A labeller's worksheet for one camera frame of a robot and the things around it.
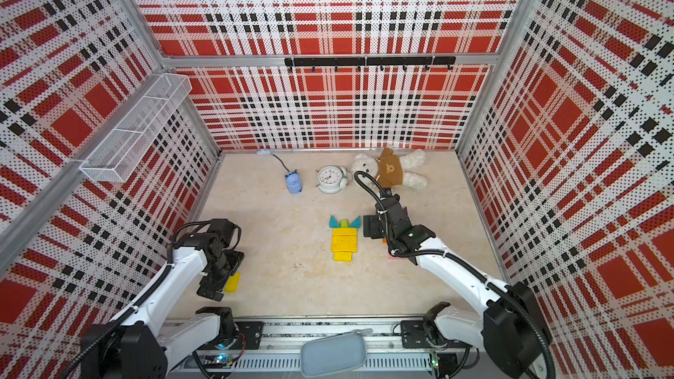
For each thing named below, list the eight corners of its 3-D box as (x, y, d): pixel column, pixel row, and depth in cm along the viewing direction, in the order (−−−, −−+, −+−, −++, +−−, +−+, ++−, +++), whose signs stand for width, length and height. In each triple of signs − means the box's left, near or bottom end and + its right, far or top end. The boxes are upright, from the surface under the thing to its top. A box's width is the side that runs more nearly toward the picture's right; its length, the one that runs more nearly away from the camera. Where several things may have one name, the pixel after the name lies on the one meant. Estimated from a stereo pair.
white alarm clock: (315, 193, 107) (314, 187, 104) (318, 172, 115) (316, 165, 111) (347, 193, 107) (347, 186, 104) (348, 171, 115) (347, 165, 111)
